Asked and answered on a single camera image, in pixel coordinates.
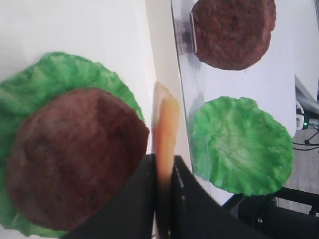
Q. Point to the clear patty holder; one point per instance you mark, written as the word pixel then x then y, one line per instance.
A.
pixel 185 34

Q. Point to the green lettuce leaf on tray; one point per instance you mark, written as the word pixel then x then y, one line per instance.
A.
pixel 25 92

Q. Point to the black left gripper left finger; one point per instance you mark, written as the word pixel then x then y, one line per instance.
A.
pixel 130 213

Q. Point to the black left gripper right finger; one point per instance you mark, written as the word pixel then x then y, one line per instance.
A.
pixel 195 215

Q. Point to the standing brown meat patty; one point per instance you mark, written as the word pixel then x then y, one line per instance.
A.
pixel 233 34

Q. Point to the standing green lettuce leaf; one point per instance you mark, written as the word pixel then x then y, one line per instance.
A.
pixel 240 148

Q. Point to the brown meat patty on tray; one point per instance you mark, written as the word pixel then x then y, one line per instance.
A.
pixel 72 156

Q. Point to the orange cheese slice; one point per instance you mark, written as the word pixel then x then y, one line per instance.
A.
pixel 165 120

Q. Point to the right long acrylic rail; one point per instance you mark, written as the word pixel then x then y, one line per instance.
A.
pixel 189 69

